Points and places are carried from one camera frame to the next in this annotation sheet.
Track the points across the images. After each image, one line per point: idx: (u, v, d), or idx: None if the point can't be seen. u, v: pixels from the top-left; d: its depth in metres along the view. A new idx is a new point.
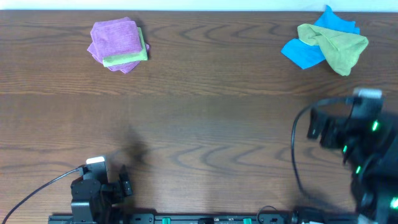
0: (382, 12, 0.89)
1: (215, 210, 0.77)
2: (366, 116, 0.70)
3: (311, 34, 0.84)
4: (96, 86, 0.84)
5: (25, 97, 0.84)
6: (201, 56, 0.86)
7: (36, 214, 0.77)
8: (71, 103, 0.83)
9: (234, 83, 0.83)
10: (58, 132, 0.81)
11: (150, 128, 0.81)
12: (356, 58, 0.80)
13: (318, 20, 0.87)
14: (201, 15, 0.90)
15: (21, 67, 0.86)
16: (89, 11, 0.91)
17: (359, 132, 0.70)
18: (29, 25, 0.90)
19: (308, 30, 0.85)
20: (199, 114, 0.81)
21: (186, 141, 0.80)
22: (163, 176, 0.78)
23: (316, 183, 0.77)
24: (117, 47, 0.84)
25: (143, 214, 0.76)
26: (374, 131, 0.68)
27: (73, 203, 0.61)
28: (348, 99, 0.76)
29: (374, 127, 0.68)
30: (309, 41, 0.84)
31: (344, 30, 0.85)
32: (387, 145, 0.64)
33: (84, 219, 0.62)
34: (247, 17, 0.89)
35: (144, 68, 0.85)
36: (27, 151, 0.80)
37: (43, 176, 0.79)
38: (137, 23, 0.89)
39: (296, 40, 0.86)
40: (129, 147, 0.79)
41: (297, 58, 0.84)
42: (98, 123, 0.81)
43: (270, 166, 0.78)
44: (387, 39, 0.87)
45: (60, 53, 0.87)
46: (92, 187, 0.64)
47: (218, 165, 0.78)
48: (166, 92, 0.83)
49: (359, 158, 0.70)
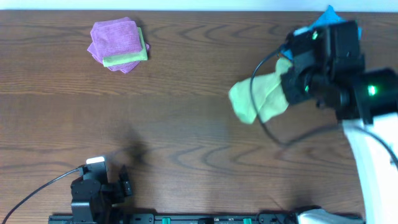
0: (384, 11, 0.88)
1: (215, 210, 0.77)
2: (311, 43, 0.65)
3: (263, 86, 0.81)
4: (96, 86, 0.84)
5: (25, 97, 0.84)
6: (201, 56, 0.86)
7: (37, 214, 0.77)
8: (71, 103, 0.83)
9: (234, 82, 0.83)
10: (58, 132, 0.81)
11: (151, 128, 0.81)
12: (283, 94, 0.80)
13: (319, 20, 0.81)
14: (201, 15, 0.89)
15: (21, 67, 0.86)
16: (88, 10, 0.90)
17: (321, 50, 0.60)
18: (28, 25, 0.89)
19: (256, 82, 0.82)
20: (199, 114, 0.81)
21: (186, 141, 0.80)
22: (163, 175, 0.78)
23: (315, 182, 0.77)
24: (117, 47, 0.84)
25: (143, 214, 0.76)
26: (313, 48, 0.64)
27: (72, 202, 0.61)
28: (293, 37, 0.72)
29: (314, 38, 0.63)
30: (262, 97, 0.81)
31: None
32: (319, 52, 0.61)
33: (84, 219, 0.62)
34: (247, 17, 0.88)
35: (144, 68, 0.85)
36: (27, 151, 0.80)
37: (43, 176, 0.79)
38: (137, 23, 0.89)
39: (246, 97, 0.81)
40: (129, 147, 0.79)
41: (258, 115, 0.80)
42: (99, 123, 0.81)
43: (270, 166, 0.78)
44: (387, 40, 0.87)
45: (61, 53, 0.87)
46: (93, 187, 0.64)
47: (218, 165, 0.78)
48: (166, 92, 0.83)
49: (321, 78, 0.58)
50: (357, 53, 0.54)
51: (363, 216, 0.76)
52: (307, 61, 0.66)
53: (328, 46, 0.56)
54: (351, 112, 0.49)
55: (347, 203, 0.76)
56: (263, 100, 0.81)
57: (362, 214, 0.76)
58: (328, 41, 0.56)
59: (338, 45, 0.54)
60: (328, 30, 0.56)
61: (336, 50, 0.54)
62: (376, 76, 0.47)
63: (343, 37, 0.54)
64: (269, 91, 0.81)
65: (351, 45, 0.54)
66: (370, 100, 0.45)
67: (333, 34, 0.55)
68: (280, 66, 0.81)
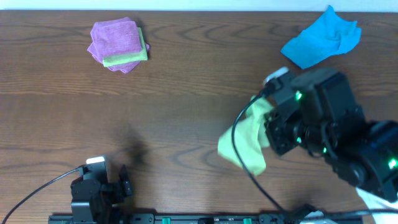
0: (384, 10, 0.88)
1: (215, 210, 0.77)
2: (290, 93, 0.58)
3: (249, 137, 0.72)
4: (96, 86, 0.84)
5: (25, 97, 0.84)
6: (201, 56, 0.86)
7: (37, 214, 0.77)
8: (71, 103, 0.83)
9: (234, 83, 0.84)
10: (58, 132, 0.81)
11: (151, 128, 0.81)
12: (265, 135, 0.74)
13: (319, 20, 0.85)
14: (201, 15, 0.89)
15: (21, 68, 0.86)
16: (88, 10, 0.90)
17: (310, 109, 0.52)
18: (28, 25, 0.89)
19: (239, 136, 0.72)
20: (199, 114, 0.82)
21: (186, 141, 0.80)
22: (163, 175, 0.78)
23: (316, 182, 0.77)
24: (117, 47, 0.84)
25: (144, 214, 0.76)
26: (298, 103, 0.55)
27: (72, 202, 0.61)
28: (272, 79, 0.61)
29: (298, 97, 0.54)
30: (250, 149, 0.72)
31: (344, 30, 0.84)
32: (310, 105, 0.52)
33: (84, 219, 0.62)
34: (247, 17, 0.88)
35: (144, 68, 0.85)
36: (27, 151, 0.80)
37: (43, 176, 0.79)
38: (137, 23, 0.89)
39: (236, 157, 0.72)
40: (129, 147, 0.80)
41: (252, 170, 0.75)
42: (99, 123, 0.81)
43: (270, 166, 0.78)
44: (387, 40, 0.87)
45: (61, 53, 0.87)
46: (92, 188, 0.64)
47: (218, 165, 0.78)
48: (166, 92, 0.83)
49: (314, 137, 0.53)
50: (352, 109, 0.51)
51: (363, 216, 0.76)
52: (292, 108, 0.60)
53: (318, 105, 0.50)
54: (371, 183, 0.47)
55: (347, 203, 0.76)
56: (247, 147, 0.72)
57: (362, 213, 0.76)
58: (319, 104, 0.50)
59: (331, 107, 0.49)
60: (316, 93, 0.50)
61: (331, 114, 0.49)
62: (384, 147, 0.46)
63: (333, 98, 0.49)
64: (255, 138, 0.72)
65: (345, 103, 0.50)
66: (386, 170, 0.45)
67: (323, 98, 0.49)
68: (258, 107, 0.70)
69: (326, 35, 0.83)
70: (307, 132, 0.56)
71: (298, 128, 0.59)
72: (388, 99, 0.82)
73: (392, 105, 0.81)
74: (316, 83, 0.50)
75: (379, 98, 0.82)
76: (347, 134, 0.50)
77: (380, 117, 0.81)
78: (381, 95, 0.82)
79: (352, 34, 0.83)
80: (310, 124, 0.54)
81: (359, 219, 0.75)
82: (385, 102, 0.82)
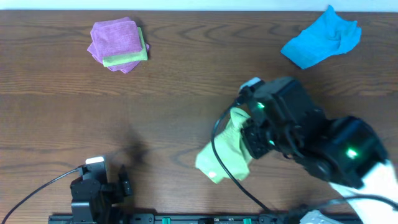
0: (384, 10, 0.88)
1: (215, 210, 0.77)
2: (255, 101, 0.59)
3: (230, 144, 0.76)
4: (96, 86, 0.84)
5: (25, 97, 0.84)
6: (201, 56, 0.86)
7: (37, 214, 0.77)
8: (71, 103, 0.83)
9: (234, 83, 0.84)
10: (58, 132, 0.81)
11: (151, 128, 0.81)
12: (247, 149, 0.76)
13: (319, 19, 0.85)
14: (201, 14, 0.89)
15: (21, 68, 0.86)
16: (88, 10, 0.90)
17: (273, 115, 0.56)
18: (28, 25, 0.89)
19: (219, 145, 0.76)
20: (199, 114, 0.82)
21: (186, 141, 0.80)
22: (163, 176, 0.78)
23: (315, 182, 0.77)
24: (117, 47, 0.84)
25: (143, 214, 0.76)
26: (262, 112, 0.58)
27: (73, 203, 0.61)
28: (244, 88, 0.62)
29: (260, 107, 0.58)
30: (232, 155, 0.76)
31: (344, 30, 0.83)
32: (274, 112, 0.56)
33: (84, 219, 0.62)
34: (247, 17, 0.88)
35: (144, 68, 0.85)
36: (27, 151, 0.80)
37: (43, 176, 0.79)
38: (137, 23, 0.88)
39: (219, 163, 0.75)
40: (129, 147, 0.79)
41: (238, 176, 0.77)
42: (99, 123, 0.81)
43: (270, 166, 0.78)
44: (387, 39, 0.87)
45: (61, 53, 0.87)
46: (93, 188, 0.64)
47: None
48: (166, 92, 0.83)
49: (282, 140, 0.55)
50: (311, 111, 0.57)
51: None
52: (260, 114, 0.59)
53: (278, 112, 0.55)
54: (337, 175, 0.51)
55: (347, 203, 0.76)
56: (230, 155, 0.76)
57: None
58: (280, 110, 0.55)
59: (290, 111, 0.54)
60: (277, 101, 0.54)
61: (290, 117, 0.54)
62: (344, 141, 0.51)
63: (290, 102, 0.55)
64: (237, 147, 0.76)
65: (303, 107, 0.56)
66: (349, 162, 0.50)
67: (282, 103, 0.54)
68: (236, 116, 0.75)
69: (326, 35, 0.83)
70: (276, 135, 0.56)
71: (269, 132, 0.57)
72: (388, 99, 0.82)
73: (392, 105, 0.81)
74: (273, 92, 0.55)
75: (378, 98, 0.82)
76: (310, 135, 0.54)
77: (380, 117, 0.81)
78: (381, 95, 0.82)
79: (352, 34, 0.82)
80: (276, 129, 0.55)
81: (359, 219, 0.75)
82: (385, 102, 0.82)
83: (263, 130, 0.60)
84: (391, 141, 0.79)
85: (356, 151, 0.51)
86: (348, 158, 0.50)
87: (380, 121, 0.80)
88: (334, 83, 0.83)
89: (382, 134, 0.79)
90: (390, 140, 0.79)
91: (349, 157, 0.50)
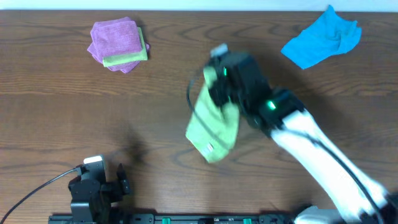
0: (384, 10, 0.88)
1: (215, 210, 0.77)
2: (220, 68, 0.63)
3: (206, 115, 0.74)
4: (95, 86, 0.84)
5: (25, 97, 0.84)
6: (201, 56, 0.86)
7: (37, 214, 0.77)
8: (71, 103, 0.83)
9: None
10: (58, 132, 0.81)
11: (151, 128, 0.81)
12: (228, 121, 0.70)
13: (319, 20, 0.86)
14: (202, 14, 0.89)
15: (21, 67, 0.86)
16: (88, 10, 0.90)
17: (232, 78, 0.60)
18: (28, 25, 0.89)
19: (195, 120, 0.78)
20: None
21: (186, 141, 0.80)
22: (163, 175, 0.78)
23: (316, 182, 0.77)
24: (117, 47, 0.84)
25: (144, 214, 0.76)
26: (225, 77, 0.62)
27: (71, 203, 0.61)
28: (218, 51, 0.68)
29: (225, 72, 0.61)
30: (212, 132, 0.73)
31: (344, 30, 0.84)
32: (232, 77, 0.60)
33: (84, 219, 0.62)
34: (247, 17, 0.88)
35: (144, 68, 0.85)
36: (27, 151, 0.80)
37: (43, 176, 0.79)
38: (137, 23, 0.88)
39: (199, 135, 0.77)
40: (129, 147, 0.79)
41: (221, 154, 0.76)
42: (99, 123, 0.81)
43: (270, 166, 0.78)
44: (387, 39, 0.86)
45: (61, 53, 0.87)
46: (92, 188, 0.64)
47: (217, 165, 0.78)
48: (166, 92, 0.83)
49: (236, 98, 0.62)
50: (260, 79, 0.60)
51: None
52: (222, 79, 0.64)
53: (236, 77, 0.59)
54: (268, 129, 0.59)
55: None
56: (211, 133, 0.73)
57: None
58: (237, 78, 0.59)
59: (242, 77, 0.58)
60: (235, 70, 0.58)
61: (241, 85, 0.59)
62: (277, 102, 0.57)
63: (246, 73, 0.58)
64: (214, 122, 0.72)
65: (254, 76, 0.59)
66: (274, 116, 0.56)
67: (238, 72, 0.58)
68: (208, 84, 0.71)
69: (326, 35, 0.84)
70: (232, 96, 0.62)
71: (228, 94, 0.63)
72: (388, 99, 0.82)
73: (392, 105, 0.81)
74: (234, 63, 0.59)
75: (379, 98, 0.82)
76: (254, 100, 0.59)
77: (381, 117, 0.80)
78: (381, 96, 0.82)
79: (352, 34, 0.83)
80: (233, 91, 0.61)
81: None
82: (385, 102, 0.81)
83: (226, 93, 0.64)
84: (391, 141, 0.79)
85: (281, 108, 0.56)
86: (275, 112, 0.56)
87: (380, 121, 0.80)
88: (334, 83, 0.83)
89: (382, 134, 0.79)
90: (391, 140, 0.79)
91: (274, 111, 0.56)
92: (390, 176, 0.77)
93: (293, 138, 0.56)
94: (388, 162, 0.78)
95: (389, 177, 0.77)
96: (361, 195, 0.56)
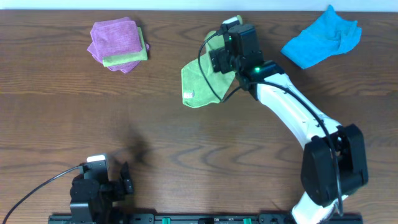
0: (383, 10, 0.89)
1: (215, 210, 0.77)
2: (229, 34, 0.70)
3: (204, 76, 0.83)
4: (95, 86, 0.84)
5: (25, 97, 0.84)
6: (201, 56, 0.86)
7: (37, 214, 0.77)
8: (71, 103, 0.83)
9: (234, 82, 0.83)
10: (58, 132, 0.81)
11: (151, 128, 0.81)
12: (219, 86, 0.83)
13: (319, 20, 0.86)
14: (202, 14, 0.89)
15: (20, 67, 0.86)
16: (88, 10, 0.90)
17: (236, 45, 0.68)
18: (28, 25, 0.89)
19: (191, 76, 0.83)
20: (199, 113, 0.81)
21: (186, 141, 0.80)
22: (163, 175, 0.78)
23: None
24: (117, 46, 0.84)
25: (143, 214, 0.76)
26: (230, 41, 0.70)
27: (71, 203, 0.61)
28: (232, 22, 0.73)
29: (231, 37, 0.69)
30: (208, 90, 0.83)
31: (344, 30, 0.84)
32: (236, 42, 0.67)
33: (83, 219, 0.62)
34: (247, 17, 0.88)
35: (144, 68, 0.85)
36: (27, 151, 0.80)
37: (43, 177, 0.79)
38: (137, 23, 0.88)
39: (190, 81, 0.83)
40: (129, 147, 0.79)
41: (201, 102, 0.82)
42: (99, 123, 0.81)
43: (270, 166, 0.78)
44: (387, 39, 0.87)
45: (61, 53, 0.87)
46: (92, 188, 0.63)
47: (217, 165, 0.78)
48: (166, 92, 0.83)
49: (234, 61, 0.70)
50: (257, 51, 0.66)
51: (363, 216, 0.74)
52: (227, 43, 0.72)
53: (238, 44, 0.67)
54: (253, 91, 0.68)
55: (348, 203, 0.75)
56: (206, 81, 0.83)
57: (362, 214, 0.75)
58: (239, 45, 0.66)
59: (243, 45, 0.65)
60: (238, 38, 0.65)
61: (240, 51, 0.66)
62: (265, 71, 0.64)
63: (248, 42, 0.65)
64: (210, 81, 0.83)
65: (253, 46, 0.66)
66: (259, 74, 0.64)
67: (240, 41, 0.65)
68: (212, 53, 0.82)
69: (326, 35, 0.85)
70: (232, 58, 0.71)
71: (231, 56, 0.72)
72: (388, 99, 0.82)
73: (392, 104, 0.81)
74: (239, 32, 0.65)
75: (378, 98, 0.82)
76: (247, 65, 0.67)
77: (381, 117, 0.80)
78: (381, 95, 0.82)
79: (352, 35, 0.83)
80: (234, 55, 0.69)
81: (359, 219, 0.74)
82: (385, 102, 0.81)
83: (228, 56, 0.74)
84: (391, 141, 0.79)
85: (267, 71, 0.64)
86: (260, 73, 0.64)
87: (380, 121, 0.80)
88: (334, 83, 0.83)
89: (382, 134, 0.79)
90: (391, 140, 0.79)
91: (260, 72, 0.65)
92: (390, 175, 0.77)
93: (270, 88, 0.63)
94: (388, 161, 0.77)
95: (389, 177, 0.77)
96: (314, 126, 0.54)
